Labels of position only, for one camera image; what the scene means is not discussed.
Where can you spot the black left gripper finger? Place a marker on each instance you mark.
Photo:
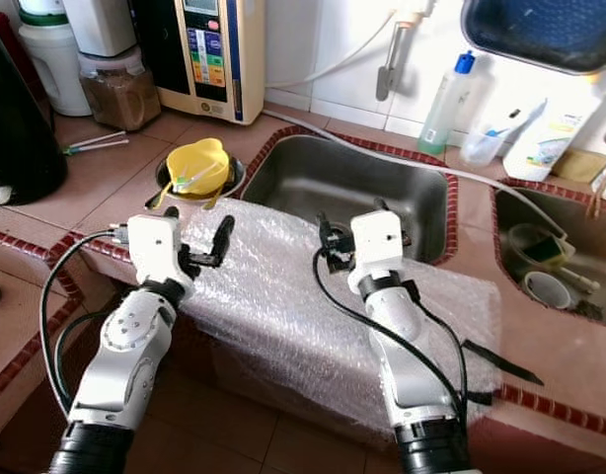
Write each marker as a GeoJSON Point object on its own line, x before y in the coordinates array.
{"type": "Point", "coordinates": [223, 239]}
{"type": "Point", "coordinates": [161, 208]}

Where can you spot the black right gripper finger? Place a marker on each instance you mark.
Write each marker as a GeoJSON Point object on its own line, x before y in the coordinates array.
{"type": "Point", "coordinates": [379, 205]}
{"type": "Point", "coordinates": [327, 239]}

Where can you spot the yellow plastic container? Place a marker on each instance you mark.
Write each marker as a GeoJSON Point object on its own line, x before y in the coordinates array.
{"type": "Point", "coordinates": [197, 166]}

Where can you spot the shallow steel bowl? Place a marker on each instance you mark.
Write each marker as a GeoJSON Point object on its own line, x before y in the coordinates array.
{"type": "Point", "coordinates": [237, 176]}

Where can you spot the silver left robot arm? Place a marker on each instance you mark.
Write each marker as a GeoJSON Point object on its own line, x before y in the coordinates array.
{"type": "Point", "coordinates": [130, 346]}

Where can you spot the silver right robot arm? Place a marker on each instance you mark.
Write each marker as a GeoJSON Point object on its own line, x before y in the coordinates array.
{"type": "Point", "coordinates": [412, 365]}

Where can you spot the stainless steel sink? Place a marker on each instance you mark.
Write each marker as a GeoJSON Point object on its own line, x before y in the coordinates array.
{"type": "Point", "coordinates": [589, 237]}
{"type": "Point", "coordinates": [352, 188]}

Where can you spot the bubble wrap sheet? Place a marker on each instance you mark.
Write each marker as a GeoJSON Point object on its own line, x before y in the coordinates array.
{"type": "Point", "coordinates": [293, 316]}

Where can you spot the white green straw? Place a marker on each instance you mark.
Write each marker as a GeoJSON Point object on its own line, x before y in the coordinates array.
{"type": "Point", "coordinates": [98, 147]}
{"type": "Point", "coordinates": [96, 139]}

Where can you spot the soap bottle blue cap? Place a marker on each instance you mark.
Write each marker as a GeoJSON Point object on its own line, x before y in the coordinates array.
{"type": "Point", "coordinates": [444, 109]}

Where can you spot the clear plastic cup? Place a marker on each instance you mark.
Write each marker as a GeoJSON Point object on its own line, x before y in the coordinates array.
{"type": "Point", "coordinates": [481, 148]}

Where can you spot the jar of brown powder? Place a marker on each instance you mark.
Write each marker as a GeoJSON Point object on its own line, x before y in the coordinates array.
{"type": "Point", "coordinates": [120, 97]}

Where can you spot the grey spout faucet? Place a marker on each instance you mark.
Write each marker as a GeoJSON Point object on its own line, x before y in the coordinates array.
{"type": "Point", "coordinates": [387, 74]}

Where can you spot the white blue toothbrush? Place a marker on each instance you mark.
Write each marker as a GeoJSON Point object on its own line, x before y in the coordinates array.
{"type": "Point", "coordinates": [505, 120]}

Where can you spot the cream water ionizer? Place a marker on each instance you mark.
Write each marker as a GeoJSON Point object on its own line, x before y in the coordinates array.
{"type": "Point", "coordinates": [214, 59]}

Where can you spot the black electric kettle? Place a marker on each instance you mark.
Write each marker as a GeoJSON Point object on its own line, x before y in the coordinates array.
{"type": "Point", "coordinates": [22, 128]}

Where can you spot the clear container with sponge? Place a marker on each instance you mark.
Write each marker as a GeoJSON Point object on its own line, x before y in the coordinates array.
{"type": "Point", "coordinates": [535, 245]}

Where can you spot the white jar green lid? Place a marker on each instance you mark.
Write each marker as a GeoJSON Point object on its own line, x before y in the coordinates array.
{"type": "Point", "coordinates": [54, 69]}

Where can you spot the white detergent bottle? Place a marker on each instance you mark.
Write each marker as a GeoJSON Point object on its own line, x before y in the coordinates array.
{"type": "Point", "coordinates": [545, 143]}

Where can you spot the white ceramic cup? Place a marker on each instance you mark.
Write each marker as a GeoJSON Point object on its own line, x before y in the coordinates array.
{"type": "Point", "coordinates": [547, 289]}

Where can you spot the long black tape strip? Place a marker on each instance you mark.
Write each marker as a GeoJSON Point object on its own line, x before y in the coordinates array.
{"type": "Point", "coordinates": [505, 363]}

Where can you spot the yellow sponge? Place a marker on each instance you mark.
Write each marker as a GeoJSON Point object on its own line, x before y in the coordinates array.
{"type": "Point", "coordinates": [594, 166]}

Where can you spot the dark blue basin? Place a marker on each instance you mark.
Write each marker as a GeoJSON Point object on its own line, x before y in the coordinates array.
{"type": "Point", "coordinates": [540, 30]}

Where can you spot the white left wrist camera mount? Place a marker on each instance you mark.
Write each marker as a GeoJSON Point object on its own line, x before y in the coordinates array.
{"type": "Point", "coordinates": [155, 249]}

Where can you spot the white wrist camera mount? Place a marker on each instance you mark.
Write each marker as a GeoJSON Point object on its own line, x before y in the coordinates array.
{"type": "Point", "coordinates": [377, 247]}
{"type": "Point", "coordinates": [155, 249]}

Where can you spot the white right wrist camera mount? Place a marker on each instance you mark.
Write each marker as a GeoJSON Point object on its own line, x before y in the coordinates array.
{"type": "Point", "coordinates": [377, 247]}

